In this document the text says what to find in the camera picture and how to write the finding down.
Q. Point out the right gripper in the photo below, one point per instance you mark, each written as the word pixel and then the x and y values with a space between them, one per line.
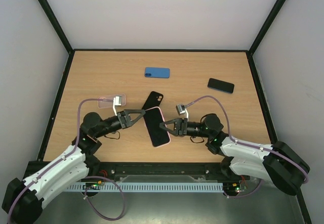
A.
pixel 180 127

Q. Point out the light blue slotted cable duct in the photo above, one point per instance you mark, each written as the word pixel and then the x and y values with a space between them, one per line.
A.
pixel 150 188

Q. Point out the pink translucent phone case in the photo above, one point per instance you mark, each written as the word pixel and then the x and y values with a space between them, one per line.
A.
pixel 107 101

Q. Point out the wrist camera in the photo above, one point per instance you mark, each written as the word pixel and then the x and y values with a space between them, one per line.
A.
pixel 182 110
pixel 117 101

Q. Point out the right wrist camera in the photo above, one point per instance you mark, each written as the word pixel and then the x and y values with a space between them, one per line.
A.
pixel 182 110

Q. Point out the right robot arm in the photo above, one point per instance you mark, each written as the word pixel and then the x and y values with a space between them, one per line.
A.
pixel 221 143

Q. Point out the blue phone case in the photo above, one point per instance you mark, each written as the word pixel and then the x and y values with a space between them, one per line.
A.
pixel 155 72

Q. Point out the black phone case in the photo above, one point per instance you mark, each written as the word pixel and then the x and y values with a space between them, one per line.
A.
pixel 154 100

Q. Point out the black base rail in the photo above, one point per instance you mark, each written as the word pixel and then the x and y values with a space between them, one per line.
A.
pixel 162 169

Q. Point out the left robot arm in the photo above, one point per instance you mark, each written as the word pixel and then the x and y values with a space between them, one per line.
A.
pixel 25 199

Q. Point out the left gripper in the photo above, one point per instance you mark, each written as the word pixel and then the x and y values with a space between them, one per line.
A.
pixel 124 118

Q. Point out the black phone pink edge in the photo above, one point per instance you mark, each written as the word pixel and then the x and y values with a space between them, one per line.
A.
pixel 155 128

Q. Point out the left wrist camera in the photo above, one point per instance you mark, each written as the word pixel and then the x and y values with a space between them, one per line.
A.
pixel 117 101

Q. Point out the black phone blue edge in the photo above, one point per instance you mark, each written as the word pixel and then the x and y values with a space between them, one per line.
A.
pixel 220 85

